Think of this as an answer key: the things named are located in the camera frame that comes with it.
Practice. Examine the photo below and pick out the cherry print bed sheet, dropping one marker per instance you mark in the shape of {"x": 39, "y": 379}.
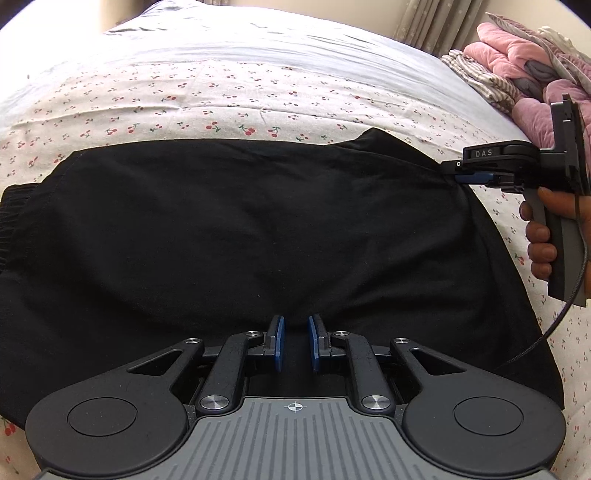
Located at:
{"x": 240, "y": 110}

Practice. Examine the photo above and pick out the grey cloth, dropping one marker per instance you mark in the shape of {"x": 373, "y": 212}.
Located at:
{"x": 535, "y": 78}

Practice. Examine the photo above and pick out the person's right hand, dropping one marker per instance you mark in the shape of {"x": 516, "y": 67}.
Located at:
{"x": 540, "y": 240}

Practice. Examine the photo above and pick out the grey-blue bed cover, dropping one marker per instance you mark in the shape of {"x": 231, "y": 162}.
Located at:
{"x": 221, "y": 32}

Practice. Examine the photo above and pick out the pink quilt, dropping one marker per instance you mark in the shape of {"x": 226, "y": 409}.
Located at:
{"x": 508, "y": 50}

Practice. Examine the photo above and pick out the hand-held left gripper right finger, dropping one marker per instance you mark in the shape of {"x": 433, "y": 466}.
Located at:
{"x": 315, "y": 344}

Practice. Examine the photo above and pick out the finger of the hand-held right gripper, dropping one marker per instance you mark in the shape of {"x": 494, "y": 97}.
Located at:
{"x": 475, "y": 177}

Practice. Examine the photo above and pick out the striped cloth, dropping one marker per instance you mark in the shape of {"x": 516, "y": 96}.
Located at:
{"x": 480, "y": 76}

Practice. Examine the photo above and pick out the mauve pillow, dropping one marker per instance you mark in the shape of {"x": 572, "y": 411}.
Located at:
{"x": 510, "y": 23}

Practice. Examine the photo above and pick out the beige patterned curtain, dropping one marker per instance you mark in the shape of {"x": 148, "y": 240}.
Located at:
{"x": 438, "y": 21}

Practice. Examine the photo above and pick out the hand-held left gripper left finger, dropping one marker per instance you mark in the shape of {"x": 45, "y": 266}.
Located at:
{"x": 278, "y": 344}

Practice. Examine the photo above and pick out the black pants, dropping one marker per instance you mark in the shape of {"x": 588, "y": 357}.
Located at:
{"x": 258, "y": 240}

